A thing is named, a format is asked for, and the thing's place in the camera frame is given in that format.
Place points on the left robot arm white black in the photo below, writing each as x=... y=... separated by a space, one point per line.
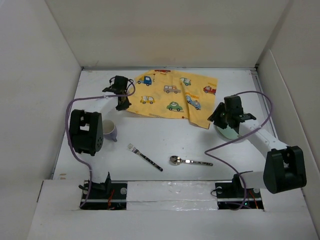
x=86 y=128

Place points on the purple ceramic mug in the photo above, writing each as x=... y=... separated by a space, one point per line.
x=109 y=130

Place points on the yellow vehicle print cloth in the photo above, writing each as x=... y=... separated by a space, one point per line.
x=173 y=94

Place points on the metal fork patterned handle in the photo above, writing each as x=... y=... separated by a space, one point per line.
x=133 y=149

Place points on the light green floral plate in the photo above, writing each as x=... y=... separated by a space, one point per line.
x=230 y=134

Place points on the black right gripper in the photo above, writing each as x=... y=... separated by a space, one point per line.
x=215 y=116

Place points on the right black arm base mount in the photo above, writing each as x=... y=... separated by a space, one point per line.
x=230 y=195

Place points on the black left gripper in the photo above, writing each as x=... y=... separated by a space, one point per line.
x=124 y=106

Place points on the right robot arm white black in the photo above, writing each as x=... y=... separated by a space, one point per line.
x=284 y=167

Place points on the metal spoon patterned handle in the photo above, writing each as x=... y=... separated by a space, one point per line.
x=176 y=160

